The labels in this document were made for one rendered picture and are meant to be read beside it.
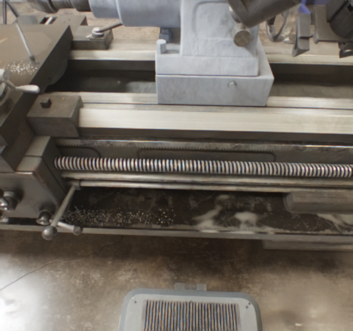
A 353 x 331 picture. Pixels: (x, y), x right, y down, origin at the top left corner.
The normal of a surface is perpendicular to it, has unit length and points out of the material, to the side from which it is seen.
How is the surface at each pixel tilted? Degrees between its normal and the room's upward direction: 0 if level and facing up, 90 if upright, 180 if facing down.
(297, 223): 0
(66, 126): 90
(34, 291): 0
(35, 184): 90
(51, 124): 90
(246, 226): 0
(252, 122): 36
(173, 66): 62
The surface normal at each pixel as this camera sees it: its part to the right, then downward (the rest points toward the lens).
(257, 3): -0.44, 0.74
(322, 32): -0.02, -0.16
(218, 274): 0.00, -0.63
